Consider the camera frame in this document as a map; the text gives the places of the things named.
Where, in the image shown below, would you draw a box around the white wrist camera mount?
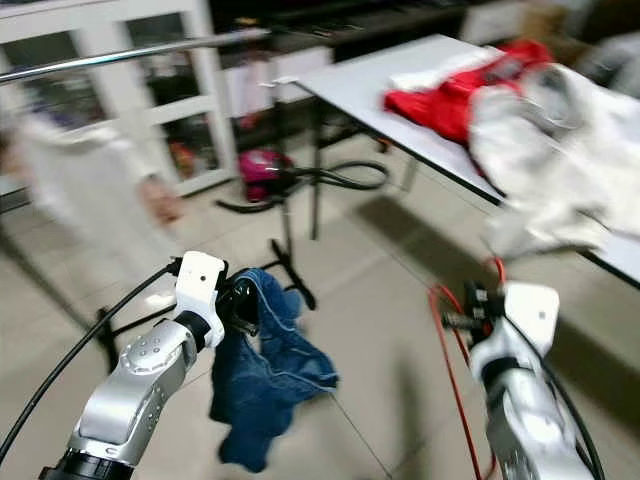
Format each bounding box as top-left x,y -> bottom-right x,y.
175,250 -> 230,351
470,282 -> 562,369

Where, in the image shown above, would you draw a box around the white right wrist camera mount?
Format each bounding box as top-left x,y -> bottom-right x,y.
470,282 -> 562,369

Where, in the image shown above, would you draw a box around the red garment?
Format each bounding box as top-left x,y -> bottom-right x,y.
381,37 -> 558,147

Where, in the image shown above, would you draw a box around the white glass-door cabinet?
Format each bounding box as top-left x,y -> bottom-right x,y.
0,0 -> 233,198

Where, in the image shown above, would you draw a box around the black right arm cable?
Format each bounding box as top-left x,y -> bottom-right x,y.
545,360 -> 611,480

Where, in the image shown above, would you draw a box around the pink vacuum cleaner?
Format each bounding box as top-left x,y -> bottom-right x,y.
213,146 -> 392,215

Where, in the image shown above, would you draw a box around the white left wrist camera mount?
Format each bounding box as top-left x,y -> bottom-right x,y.
175,250 -> 230,351

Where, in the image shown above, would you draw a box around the blue denim jeans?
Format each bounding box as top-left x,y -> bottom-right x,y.
209,266 -> 342,474

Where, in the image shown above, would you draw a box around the black table leg frame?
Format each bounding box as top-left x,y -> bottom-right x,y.
305,95 -> 421,244

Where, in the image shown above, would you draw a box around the white shirt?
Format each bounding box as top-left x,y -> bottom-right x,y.
12,112 -> 193,301

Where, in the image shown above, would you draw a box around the white jeans dark stitching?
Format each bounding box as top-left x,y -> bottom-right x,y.
467,62 -> 640,261

